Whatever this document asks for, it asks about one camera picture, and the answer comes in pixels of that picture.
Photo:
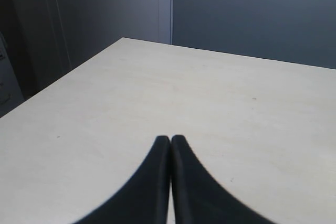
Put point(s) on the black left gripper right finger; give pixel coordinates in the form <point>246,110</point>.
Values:
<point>198,197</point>

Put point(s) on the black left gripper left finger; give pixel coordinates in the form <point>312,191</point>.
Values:
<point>144,198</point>

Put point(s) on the white cabinet at left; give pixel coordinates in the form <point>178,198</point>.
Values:
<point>11,94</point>

